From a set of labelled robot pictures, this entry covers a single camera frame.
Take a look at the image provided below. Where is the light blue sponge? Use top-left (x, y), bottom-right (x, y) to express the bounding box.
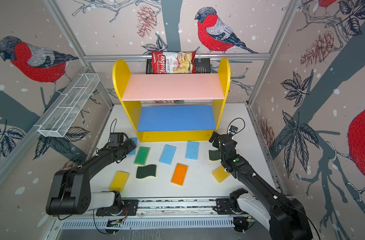
top-left (127, 137), bottom-right (138, 156)
top-left (185, 141), bottom-right (200, 161)
top-left (159, 145), bottom-right (176, 165)

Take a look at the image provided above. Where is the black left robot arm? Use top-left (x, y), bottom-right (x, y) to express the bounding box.
top-left (46, 139), bottom-right (136, 216)

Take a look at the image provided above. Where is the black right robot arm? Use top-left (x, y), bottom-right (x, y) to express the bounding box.
top-left (209, 132), bottom-right (314, 240)

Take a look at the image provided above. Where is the yellow shelf unit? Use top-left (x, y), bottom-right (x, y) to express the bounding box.
top-left (112, 58), bottom-right (231, 143)

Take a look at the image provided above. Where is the pink upper shelf board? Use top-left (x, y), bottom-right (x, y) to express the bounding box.
top-left (122, 74), bottom-right (224, 101)

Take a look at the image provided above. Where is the dark green wavy sponge right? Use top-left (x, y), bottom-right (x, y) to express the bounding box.
top-left (209, 150), bottom-right (221, 161)

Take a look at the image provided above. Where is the dark green wavy sponge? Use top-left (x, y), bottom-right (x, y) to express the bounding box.
top-left (136, 165), bottom-right (157, 179)
top-left (209, 150), bottom-right (221, 161)

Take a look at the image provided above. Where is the yellow sponge right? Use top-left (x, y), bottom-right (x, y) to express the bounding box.
top-left (212, 166), bottom-right (231, 184)

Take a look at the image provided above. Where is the yellow sponge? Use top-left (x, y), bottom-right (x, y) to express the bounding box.
top-left (109, 171), bottom-right (129, 193)
top-left (212, 166), bottom-right (231, 184)

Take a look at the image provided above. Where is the yellow sponge left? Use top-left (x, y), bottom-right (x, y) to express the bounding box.
top-left (109, 171), bottom-right (129, 193)

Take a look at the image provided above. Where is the dark green wavy sponge left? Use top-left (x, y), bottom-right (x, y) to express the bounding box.
top-left (136, 165), bottom-right (157, 179)

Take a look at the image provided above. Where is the orange sponge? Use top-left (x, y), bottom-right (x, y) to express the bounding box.
top-left (171, 164), bottom-right (188, 186)

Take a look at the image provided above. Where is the red cassava chips bag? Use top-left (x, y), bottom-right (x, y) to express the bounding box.
top-left (151, 51), bottom-right (197, 74)

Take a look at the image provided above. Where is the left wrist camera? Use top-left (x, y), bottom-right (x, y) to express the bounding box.
top-left (108, 133), bottom-right (124, 145)

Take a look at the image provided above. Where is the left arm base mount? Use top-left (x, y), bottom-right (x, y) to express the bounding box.
top-left (96, 191), bottom-right (139, 217)

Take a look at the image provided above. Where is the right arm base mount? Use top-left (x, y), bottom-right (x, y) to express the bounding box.
top-left (213, 189), bottom-right (248, 215)

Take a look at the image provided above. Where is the white mesh wall tray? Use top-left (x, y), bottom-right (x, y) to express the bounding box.
top-left (38, 73), bottom-right (100, 138)

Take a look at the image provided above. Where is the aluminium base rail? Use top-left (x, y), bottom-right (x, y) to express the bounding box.
top-left (59, 197), bottom-right (259, 234)

